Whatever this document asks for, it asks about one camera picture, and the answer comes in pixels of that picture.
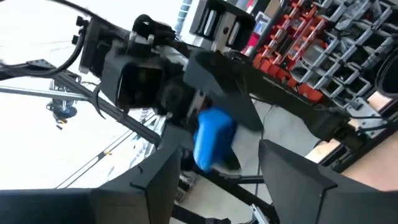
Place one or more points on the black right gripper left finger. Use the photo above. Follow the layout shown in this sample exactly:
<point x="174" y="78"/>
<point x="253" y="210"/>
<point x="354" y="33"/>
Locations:
<point x="155" y="186"/>

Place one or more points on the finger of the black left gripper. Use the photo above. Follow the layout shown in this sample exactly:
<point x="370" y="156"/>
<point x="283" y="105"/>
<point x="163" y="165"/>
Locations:
<point x="231" y="161"/>
<point x="224" y="87"/>

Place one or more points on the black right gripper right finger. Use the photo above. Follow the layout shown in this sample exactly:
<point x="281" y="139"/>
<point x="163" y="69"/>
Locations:
<point x="295" y="186"/>

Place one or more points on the dark blue toy block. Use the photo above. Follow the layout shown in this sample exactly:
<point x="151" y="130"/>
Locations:
<point x="214" y="140"/>

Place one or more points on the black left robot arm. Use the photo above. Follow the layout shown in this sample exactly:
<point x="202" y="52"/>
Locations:
<point x="311" y="109"/>

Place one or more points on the orange grey parts bin rack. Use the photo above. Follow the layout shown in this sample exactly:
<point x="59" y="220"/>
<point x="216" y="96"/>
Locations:
<point x="326" y="46"/>

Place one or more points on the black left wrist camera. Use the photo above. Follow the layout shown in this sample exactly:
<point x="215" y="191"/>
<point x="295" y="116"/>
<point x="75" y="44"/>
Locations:
<point x="133" y="84"/>

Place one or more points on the silver mounting bracket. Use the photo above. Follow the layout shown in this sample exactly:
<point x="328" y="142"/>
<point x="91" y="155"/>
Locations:
<point x="367" y="115"/>

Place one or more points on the black overhead camera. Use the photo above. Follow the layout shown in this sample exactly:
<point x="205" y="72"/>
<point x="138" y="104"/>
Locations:
<point x="62" y="110"/>

